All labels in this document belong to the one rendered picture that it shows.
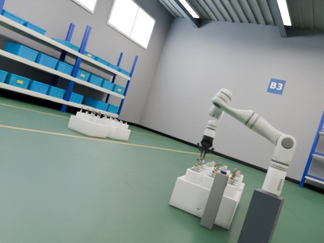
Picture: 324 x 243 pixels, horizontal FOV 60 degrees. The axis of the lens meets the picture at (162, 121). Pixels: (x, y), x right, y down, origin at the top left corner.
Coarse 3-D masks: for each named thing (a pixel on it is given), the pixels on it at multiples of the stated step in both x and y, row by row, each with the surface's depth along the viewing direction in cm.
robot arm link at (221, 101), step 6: (216, 96) 161; (222, 96) 160; (216, 102) 160; (222, 102) 159; (228, 102) 161; (222, 108) 161; (228, 108) 158; (234, 108) 160; (234, 114) 158; (240, 114) 156; (246, 114) 155; (252, 114) 155; (240, 120) 158; (246, 120) 155
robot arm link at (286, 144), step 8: (280, 136) 152; (288, 136) 147; (280, 144) 148; (288, 144) 146; (296, 144) 146; (280, 152) 148; (288, 152) 146; (272, 160) 150; (280, 160) 147; (288, 160) 146
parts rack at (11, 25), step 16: (0, 0) 453; (0, 16) 457; (16, 32) 541; (32, 32) 507; (64, 48) 569; (80, 48) 604; (32, 64) 523; (96, 64) 650; (80, 80) 623; (112, 80) 789; (128, 80) 760; (48, 96) 569; (64, 96) 606
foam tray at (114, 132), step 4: (108, 124) 427; (112, 128) 422; (116, 128) 419; (120, 128) 428; (108, 132) 424; (112, 132) 421; (116, 132) 422; (120, 132) 430; (124, 132) 440; (128, 132) 449; (108, 136) 423; (112, 136) 420; (116, 136) 425; (120, 136) 433; (124, 136) 443; (128, 136) 452; (124, 140) 446
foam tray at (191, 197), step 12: (180, 180) 178; (180, 192) 177; (192, 192) 175; (204, 192) 173; (240, 192) 198; (180, 204) 177; (192, 204) 174; (204, 204) 172; (228, 204) 168; (216, 216) 169; (228, 216) 167; (228, 228) 166
